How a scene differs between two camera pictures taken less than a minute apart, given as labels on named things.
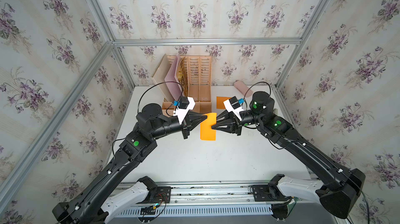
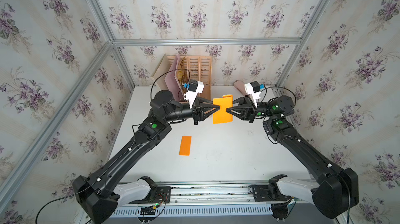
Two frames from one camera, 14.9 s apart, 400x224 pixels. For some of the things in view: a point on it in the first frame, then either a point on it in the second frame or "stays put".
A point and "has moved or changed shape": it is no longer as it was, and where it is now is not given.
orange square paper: x=220 y=100 has moved or changed shape
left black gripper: x=186 y=124 to x=197 y=110
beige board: x=159 y=76 stays put
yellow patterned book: x=183 y=76 stays put
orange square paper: x=207 y=133 to x=185 y=145
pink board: x=171 y=83 stays put
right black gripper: x=235 y=125 to x=248 y=113
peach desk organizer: x=199 y=85 stays put
